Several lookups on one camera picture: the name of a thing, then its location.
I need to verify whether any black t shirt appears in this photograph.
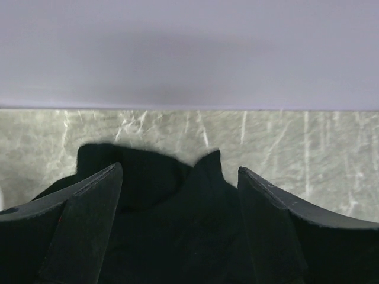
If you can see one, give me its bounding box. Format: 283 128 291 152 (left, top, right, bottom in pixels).
46 143 255 283

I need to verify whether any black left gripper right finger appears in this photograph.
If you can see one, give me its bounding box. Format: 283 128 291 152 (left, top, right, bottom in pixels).
237 167 378 283

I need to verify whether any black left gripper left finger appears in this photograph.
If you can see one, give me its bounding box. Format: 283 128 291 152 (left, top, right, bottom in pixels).
1 163 123 283

